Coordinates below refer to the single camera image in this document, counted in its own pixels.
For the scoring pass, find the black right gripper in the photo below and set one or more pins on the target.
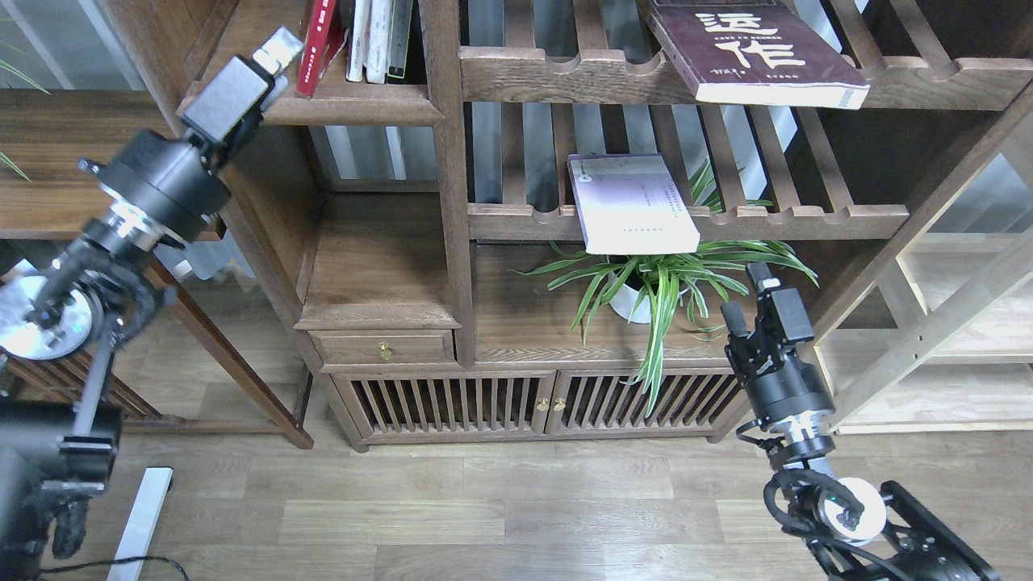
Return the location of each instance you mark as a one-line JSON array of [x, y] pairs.
[[786, 394]]

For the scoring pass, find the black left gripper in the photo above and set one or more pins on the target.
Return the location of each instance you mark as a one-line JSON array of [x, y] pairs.
[[175, 183]]

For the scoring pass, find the red paperback book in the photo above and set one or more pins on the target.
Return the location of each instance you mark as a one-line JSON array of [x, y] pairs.
[[325, 35]]

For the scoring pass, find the dark maroon Chinese book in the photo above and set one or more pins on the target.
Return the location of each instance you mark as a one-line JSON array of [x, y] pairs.
[[753, 52]]

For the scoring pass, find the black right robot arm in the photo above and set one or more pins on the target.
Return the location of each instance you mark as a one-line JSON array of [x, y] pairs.
[[854, 530]]

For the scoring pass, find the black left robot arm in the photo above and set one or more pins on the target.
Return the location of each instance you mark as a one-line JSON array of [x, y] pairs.
[[96, 297]]

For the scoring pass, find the light wooden shelf unit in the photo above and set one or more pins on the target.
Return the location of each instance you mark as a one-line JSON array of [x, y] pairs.
[[956, 351]]

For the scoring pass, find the green spider plant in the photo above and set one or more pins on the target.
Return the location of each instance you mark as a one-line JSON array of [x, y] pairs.
[[718, 266]]

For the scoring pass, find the white plant pot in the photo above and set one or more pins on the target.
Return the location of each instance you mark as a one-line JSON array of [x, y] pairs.
[[625, 301]]

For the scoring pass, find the white upright book left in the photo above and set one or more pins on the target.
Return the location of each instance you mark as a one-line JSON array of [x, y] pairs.
[[359, 40]]

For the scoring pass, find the white upright book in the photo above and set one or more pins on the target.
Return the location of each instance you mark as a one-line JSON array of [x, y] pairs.
[[359, 40], [379, 41]]

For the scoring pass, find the white upright book middle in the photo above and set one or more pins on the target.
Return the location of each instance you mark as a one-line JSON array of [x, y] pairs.
[[379, 41]]

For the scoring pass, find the pale lilac paperback book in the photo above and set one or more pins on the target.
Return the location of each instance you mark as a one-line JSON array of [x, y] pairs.
[[628, 204]]

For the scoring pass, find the dark spine upright book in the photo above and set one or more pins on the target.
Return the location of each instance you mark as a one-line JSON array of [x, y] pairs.
[[398, 54]]

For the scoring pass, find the dark wooden side table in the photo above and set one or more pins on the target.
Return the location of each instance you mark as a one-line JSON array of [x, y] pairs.
[[215, 361]]

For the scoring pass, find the dark wooden bookshelf cabinet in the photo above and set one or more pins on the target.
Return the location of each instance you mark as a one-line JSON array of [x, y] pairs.
[[409, 214]]

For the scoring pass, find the brass drawer knob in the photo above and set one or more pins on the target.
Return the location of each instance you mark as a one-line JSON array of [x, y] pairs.
[[385, 351]]

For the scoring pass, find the white flat bar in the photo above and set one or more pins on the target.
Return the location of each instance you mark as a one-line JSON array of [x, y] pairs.
[[142, 521]]

